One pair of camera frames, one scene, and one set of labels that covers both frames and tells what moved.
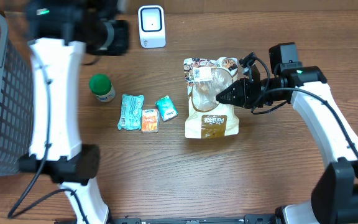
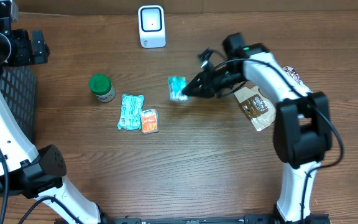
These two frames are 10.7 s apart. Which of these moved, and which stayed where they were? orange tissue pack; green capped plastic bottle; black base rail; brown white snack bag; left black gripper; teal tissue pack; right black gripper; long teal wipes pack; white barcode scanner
Moved: left black gripper; right black gripper; teal tissue pack; brown white snack bag
Stayed: long teal wipes pack; black base rail; orange tissue pack; white barcode scanner; green capped plastic bottle
